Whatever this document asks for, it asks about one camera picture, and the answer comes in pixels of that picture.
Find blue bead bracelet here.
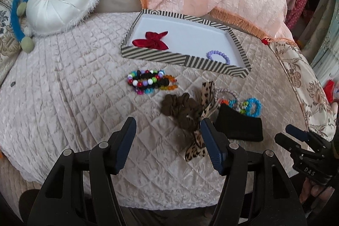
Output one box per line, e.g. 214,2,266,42
229,97,263,118

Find orange rainbow bead bracelet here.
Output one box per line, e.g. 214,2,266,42
156,74,179,91

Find red ribbon bow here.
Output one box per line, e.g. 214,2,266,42
132,31,168,50

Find striped white jewelry tray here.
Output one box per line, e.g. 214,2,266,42
121,9,252,78

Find floral beige bed cover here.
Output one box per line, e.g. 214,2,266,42
268,40,336,142

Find purple bead bracelet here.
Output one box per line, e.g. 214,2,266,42
206,50,232,65

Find person's right hand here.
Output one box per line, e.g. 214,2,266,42
299,178,335,209

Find leopard print ribbon bow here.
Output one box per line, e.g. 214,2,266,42
184,80,221,162

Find brown scrunchie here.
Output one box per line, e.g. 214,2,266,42
161,93,202,132

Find multicolour bead bracelet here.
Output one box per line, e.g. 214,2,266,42
127,69,166,95

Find grey beaded spiral bracelet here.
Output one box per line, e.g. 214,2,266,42
214,88,242,112

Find black bead bracelet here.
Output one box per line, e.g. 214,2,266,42
136,69,170,91

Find embroidered floral square pillow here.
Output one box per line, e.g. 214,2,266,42
0,0,21,84

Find quilted beige bedspread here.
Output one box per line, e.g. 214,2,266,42
1,13,305,211

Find red tassel ornament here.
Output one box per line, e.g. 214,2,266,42
261,38,270,45

